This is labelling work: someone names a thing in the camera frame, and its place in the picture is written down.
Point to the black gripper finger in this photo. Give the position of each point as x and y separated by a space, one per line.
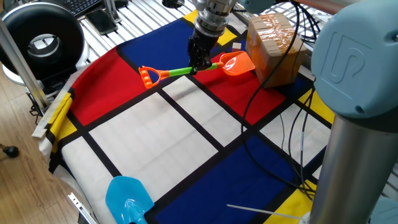
193 57
203 66

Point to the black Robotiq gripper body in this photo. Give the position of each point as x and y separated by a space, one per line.
202 43

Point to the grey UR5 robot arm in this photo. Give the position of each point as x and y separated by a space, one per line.
354 62

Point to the taped cardboard box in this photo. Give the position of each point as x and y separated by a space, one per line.
273 56

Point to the Mondrian pattern tablecloth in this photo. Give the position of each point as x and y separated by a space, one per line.
155 140

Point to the metal stand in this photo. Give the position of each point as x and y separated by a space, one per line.
112 11

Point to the black smartphone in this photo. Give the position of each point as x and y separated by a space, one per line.
101 21

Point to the black keyboard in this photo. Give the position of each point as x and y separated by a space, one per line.
79 6

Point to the black round device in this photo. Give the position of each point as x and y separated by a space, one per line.
18 31

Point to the black knob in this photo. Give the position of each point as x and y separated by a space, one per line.
12 151

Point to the aluminium frame post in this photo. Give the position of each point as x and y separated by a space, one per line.
21 65

